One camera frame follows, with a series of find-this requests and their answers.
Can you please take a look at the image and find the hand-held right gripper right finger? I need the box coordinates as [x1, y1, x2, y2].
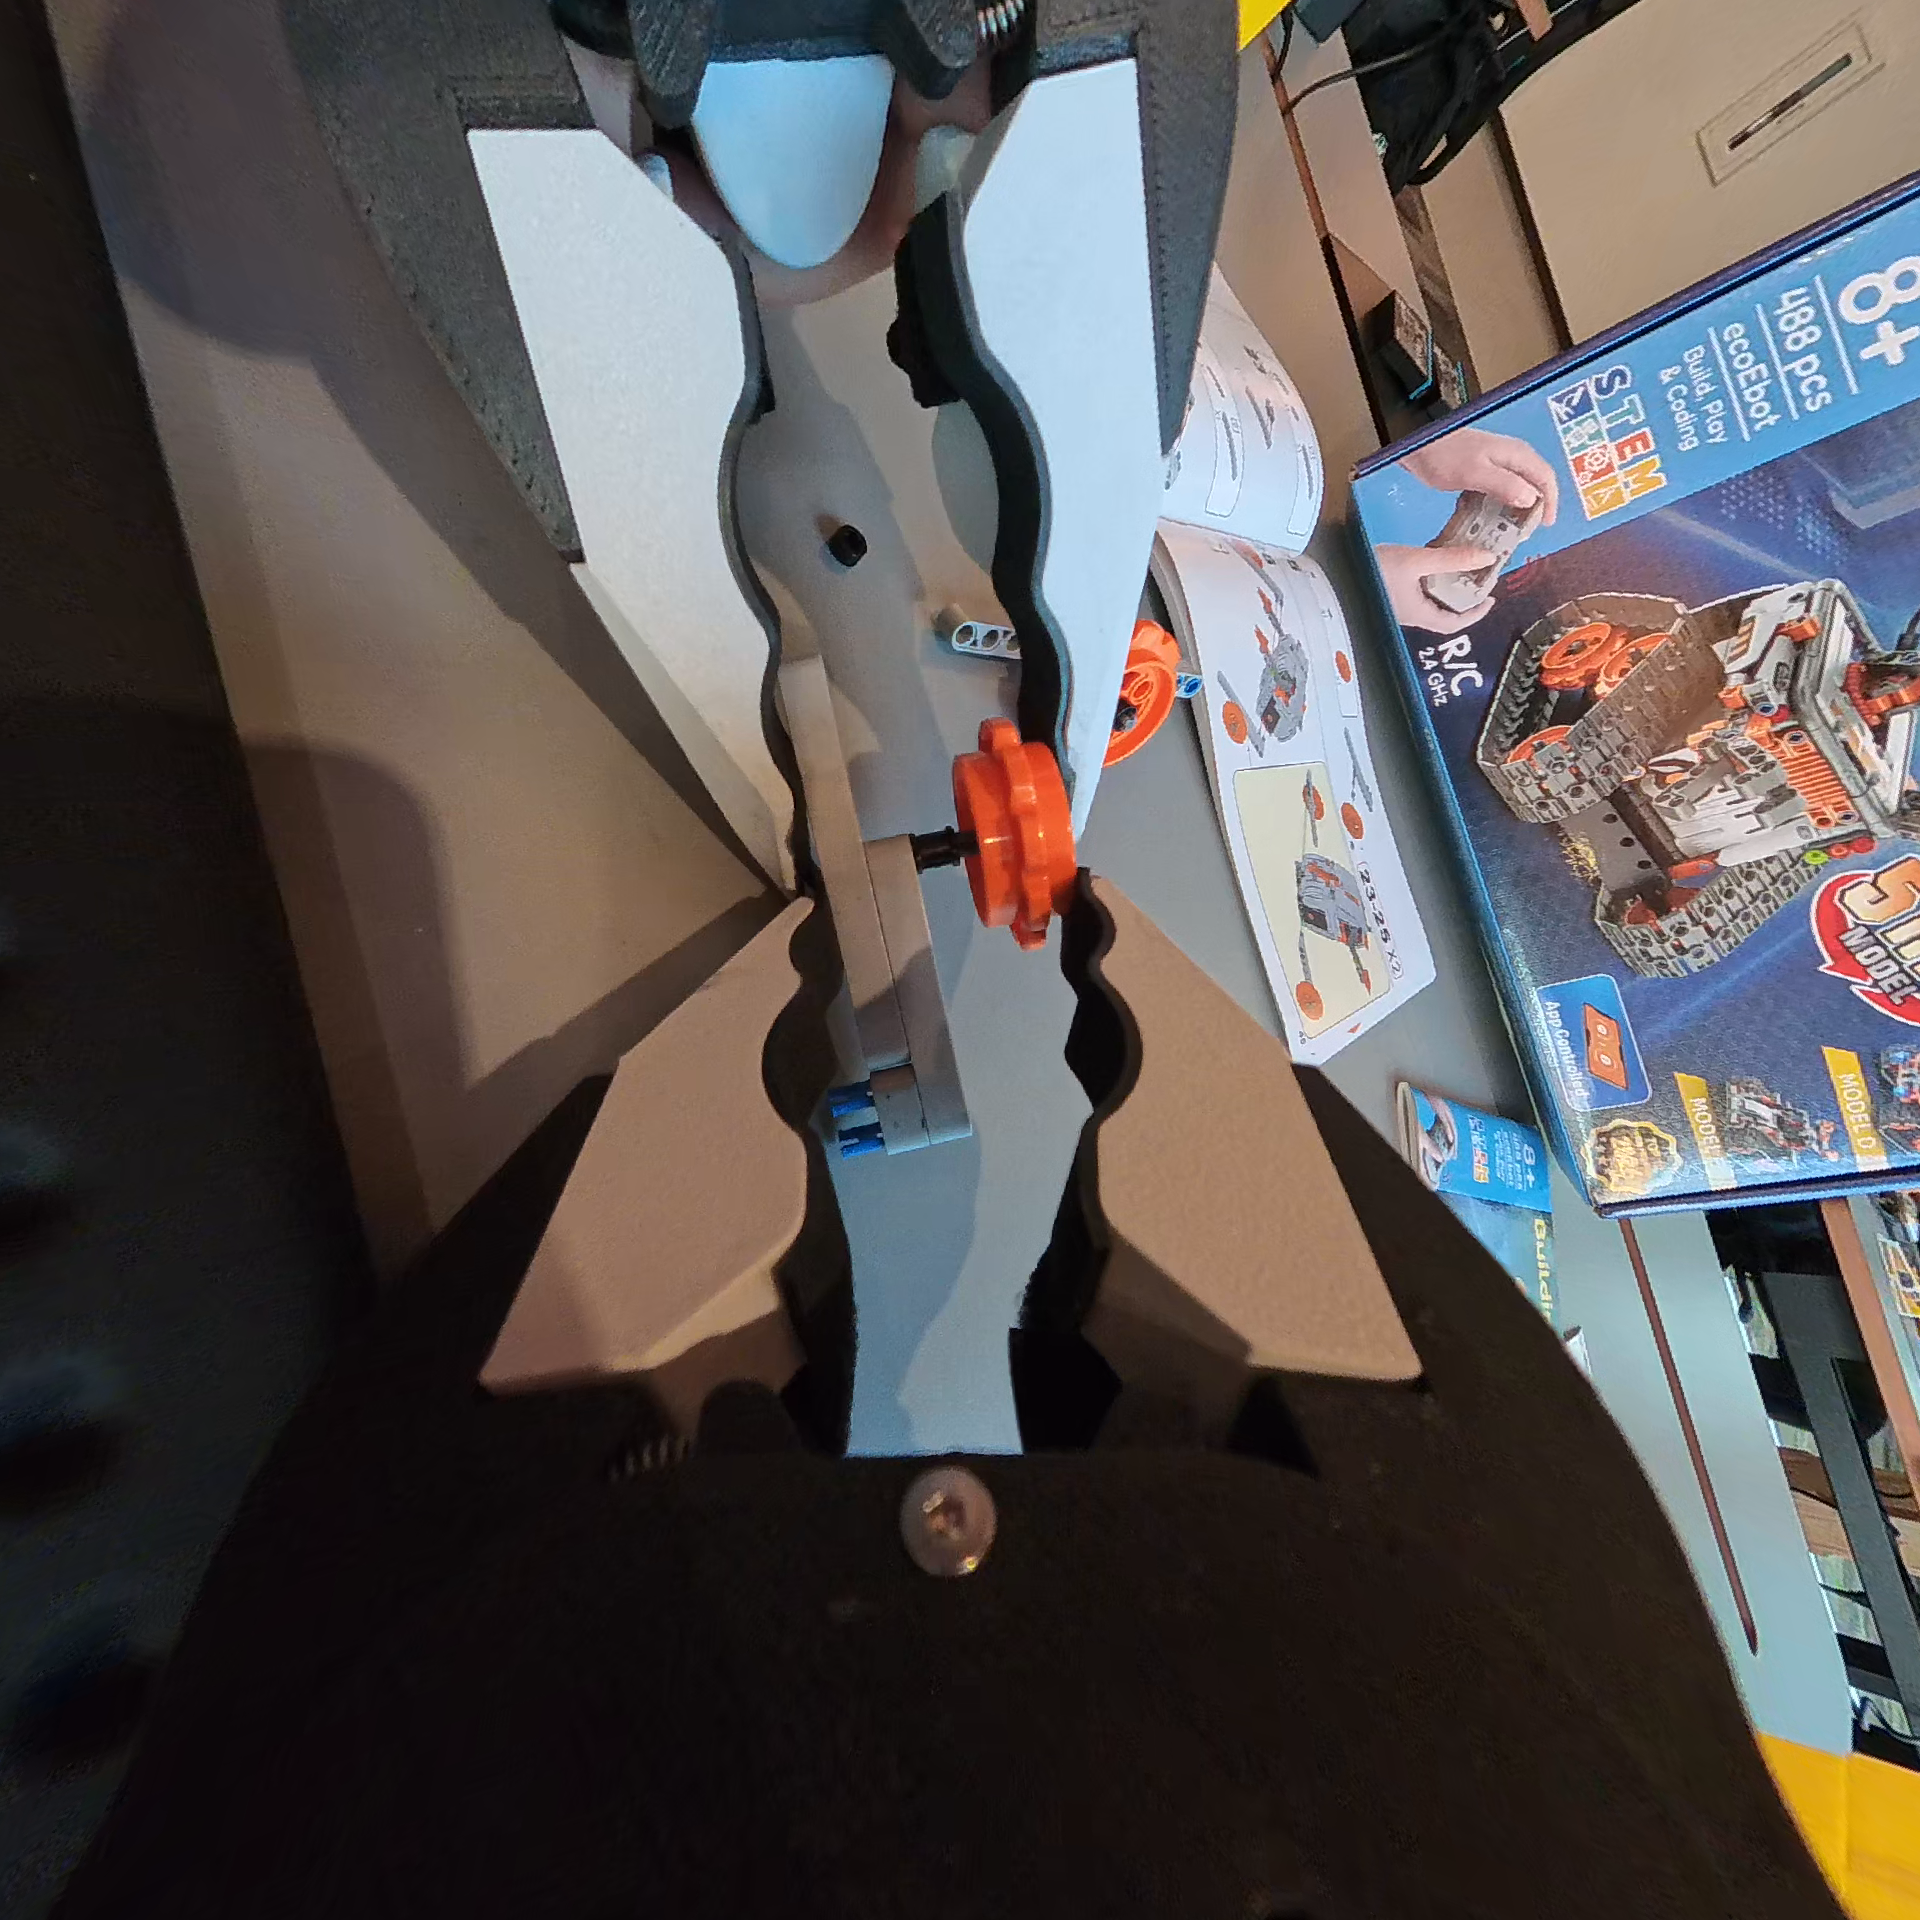
[1016, 872, 1424, 1452]

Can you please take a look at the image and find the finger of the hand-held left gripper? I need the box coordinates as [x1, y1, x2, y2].
[464, 127, 811, 903]
[890, 55, 1174, 771]

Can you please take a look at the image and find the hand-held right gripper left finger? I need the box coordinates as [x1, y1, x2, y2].
[480, 893, 855, 1453]

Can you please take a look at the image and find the grey beam assembly orange gear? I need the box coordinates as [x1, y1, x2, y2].
[773, 656, 1086, 1168]

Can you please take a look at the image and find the small blue booklet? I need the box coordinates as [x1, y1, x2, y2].
[1391, 1076, 1565, 1344]

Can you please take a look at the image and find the small black box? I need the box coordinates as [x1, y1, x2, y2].
[1372, 287, 1453, 396]

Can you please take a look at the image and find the orange toy wheel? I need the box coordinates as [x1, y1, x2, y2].
[1111, 618, 1190, 771]

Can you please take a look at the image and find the open white instruction booklet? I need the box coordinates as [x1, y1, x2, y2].
[1152, 262, 1440, 1069]

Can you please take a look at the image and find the dark brown rod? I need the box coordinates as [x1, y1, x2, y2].
[1616, 1212, 1759, 1648]

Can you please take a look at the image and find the beige cabinet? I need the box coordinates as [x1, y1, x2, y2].
[1493, 0, 1920, 344]

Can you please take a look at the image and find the black metal rack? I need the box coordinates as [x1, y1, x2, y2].
[1710, 1190, 1920, 1757]

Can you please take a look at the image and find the blue toy kit box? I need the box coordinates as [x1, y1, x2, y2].
[1346, 176, 1920, 1220]

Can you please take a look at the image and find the yellow plastic bin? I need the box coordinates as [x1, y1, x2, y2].
[1747, 1725, 1920, 1920]

